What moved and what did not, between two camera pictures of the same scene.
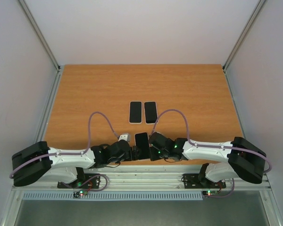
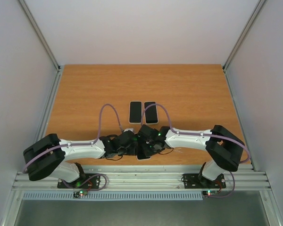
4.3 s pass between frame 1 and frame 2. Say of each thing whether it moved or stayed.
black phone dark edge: stayed
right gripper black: moved
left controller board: stayed
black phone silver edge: stayed
